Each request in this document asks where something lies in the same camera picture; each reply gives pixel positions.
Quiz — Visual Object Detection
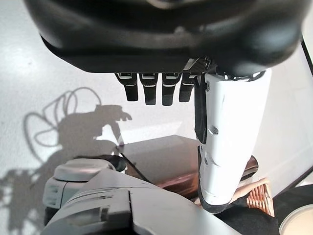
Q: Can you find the silver right robot leg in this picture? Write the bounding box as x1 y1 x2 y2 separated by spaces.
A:
216 183 313 235

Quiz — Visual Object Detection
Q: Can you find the glossy brown stool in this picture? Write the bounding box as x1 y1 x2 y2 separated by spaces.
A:
118 134 260 196

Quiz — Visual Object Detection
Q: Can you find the rectangular wicker laundry basket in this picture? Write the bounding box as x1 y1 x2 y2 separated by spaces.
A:
233 177 276 217

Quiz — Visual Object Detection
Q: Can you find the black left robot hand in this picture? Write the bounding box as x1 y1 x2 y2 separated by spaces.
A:
23 0 308 215

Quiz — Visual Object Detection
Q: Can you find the silver left robot leg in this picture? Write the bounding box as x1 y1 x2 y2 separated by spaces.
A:
43 156 235 235

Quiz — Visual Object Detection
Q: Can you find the silver robot leg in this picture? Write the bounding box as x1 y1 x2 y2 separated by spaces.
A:
216 183 313 235
43 156 235 235

